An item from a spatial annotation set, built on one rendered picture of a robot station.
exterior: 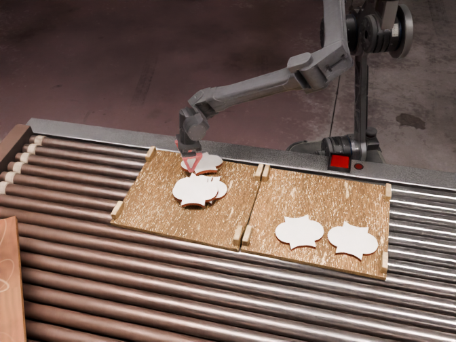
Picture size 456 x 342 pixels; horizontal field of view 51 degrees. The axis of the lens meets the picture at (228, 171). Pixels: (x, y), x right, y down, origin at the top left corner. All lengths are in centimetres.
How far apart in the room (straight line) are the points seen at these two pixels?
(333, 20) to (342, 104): 213
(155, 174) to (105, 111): 197
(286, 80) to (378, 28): 68
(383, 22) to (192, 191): 94
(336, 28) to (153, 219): 77
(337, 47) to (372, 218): 54
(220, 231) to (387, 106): 231
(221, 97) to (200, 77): 233
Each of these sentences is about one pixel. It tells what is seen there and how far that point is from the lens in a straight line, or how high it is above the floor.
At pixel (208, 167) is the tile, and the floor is 96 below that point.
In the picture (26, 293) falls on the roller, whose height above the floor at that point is 92.
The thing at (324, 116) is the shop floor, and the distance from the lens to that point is 339.
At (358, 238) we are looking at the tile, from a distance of 145.
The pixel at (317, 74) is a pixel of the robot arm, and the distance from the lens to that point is 130.
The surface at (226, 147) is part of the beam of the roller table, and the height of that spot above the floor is 92.
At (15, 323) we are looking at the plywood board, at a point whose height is 104.
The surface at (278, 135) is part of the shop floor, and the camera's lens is 320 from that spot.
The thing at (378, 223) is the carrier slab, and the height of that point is 94.
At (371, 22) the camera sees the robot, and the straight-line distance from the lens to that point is 194.
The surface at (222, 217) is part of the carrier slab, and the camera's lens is 149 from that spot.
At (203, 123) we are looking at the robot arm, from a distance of 145.
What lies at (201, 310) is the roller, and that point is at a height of 92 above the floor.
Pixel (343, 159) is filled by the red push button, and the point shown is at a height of 93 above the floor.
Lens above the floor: 208
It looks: 45 degrees down
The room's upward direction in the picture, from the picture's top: 3 degrees counter-clockwise
